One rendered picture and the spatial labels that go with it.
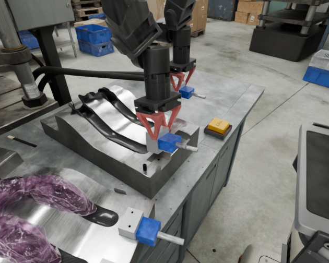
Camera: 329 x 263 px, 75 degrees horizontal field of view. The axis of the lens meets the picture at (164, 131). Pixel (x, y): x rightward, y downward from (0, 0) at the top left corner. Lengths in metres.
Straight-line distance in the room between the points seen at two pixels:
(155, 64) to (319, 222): 0.36
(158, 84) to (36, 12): 0.88
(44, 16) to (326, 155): 1.19
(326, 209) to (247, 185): 1.41
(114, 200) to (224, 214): 1.11
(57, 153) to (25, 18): 0.66
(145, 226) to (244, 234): 1.10
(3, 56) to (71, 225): 0.74
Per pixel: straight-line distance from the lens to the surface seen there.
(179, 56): 0.73
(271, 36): 4.56
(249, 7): 7.28
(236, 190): 1.71
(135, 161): 0.57
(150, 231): 0.48
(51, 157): 0.80
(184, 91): 0.77
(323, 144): 0.48
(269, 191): 1.79
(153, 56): 0.45
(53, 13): 1.28
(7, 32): 1.05
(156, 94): 0.46
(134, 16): 0.40
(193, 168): 0.68
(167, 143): 0.50
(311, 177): 0.40
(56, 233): 0.52
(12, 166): 0.68
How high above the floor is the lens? 1.29
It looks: 37 degrees down
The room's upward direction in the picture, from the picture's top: straight up
